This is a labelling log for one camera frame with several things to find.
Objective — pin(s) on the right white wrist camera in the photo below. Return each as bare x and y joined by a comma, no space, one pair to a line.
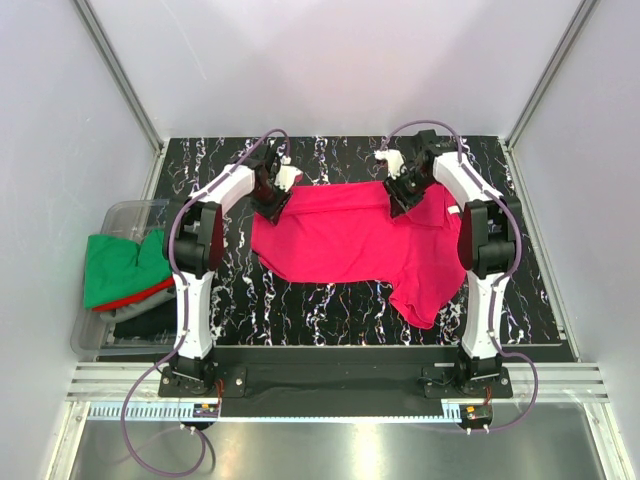
394,161

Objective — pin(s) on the aluminium frame post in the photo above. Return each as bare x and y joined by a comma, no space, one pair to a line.
108,54
579,20

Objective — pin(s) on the clear plastic bin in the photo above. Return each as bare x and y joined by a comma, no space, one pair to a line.
93,337

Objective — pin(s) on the right aluminium frame post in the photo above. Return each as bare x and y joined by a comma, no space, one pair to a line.
579,20

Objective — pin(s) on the white slotted cable duct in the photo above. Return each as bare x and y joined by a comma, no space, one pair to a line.
226,412

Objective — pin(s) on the green t shirt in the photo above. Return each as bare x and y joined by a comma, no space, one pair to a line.
118,267

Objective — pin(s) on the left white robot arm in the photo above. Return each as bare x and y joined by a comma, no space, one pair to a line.
194,247

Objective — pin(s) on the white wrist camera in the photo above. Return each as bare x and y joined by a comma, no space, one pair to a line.
394,161
288,174

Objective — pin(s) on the grey t shirt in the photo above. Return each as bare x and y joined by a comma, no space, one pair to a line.
128,312

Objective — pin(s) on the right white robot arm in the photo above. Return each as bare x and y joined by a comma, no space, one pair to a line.
489,245

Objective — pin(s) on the pink t shirt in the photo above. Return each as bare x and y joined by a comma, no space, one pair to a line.
344,233

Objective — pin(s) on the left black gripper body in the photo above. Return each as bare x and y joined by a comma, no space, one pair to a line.
267,201

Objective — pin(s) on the left aluminium frame post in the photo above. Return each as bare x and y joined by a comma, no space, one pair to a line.
108,54

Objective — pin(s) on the red t shirt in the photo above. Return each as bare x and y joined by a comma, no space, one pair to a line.
169,282

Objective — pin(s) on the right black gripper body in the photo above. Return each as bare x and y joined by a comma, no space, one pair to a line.
408,188

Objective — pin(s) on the black t shirt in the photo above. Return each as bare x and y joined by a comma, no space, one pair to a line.
157,324

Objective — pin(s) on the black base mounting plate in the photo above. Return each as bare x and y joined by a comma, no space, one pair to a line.
437,364

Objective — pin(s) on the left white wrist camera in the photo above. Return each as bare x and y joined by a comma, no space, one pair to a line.
288,174

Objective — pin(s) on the aluminium front rail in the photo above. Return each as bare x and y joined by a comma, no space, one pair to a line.
580,382

